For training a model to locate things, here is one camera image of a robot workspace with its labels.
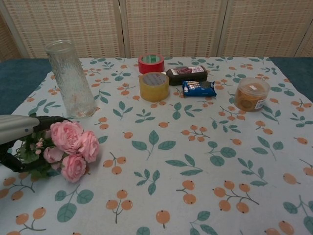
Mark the silver and black left robot hand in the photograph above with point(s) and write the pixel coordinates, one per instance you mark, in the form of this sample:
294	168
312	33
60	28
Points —
17	127

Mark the pink artificial rose bouquet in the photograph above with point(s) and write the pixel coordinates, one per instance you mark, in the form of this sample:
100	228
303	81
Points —
66	134

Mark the tall textured clear glass vase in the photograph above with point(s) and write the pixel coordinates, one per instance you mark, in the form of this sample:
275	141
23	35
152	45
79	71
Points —
71	83

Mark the woven folding screen panel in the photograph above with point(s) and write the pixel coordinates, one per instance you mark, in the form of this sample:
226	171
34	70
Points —
266	27
173	27
73	27

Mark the yellow translucent tape roll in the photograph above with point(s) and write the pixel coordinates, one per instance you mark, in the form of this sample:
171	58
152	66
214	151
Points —
154	89

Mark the red tape roll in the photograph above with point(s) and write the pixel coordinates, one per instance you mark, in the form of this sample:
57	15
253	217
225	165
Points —
151	66

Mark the white tablecloth with orange fruit print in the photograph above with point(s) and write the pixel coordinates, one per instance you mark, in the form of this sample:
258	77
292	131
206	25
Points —
171	151

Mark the dark brown snack packet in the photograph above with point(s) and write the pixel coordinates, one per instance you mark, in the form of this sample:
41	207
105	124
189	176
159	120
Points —
187	74

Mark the blue cookie packet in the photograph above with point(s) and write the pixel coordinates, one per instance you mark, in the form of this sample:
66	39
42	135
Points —
199	89

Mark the clear jar of rubber bands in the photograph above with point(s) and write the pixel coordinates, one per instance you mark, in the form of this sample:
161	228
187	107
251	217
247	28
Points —
252	96

